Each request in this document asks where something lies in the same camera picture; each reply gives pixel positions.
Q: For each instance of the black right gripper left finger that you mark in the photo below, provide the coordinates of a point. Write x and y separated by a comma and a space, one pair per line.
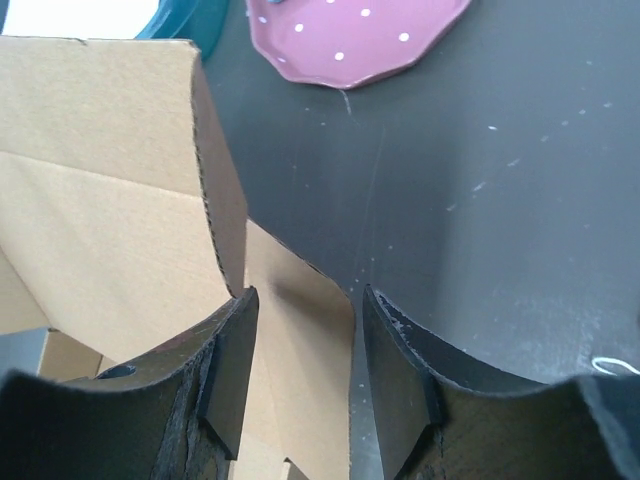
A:
174, 412

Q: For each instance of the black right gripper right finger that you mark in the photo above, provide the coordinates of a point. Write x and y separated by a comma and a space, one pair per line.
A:
442, 414

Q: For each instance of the teal plastic basin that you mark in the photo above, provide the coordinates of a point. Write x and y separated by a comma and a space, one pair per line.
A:
200, 21

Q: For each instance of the brown cardboard box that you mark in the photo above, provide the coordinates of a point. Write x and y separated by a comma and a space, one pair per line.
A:
124, 224

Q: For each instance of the pink flower toy right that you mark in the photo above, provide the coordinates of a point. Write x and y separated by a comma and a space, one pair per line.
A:
612, 366

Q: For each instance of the white paper sheet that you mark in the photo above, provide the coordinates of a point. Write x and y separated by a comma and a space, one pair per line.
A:
77, 19

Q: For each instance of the pink dotted plate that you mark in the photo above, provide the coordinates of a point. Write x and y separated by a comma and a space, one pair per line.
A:
344, 44

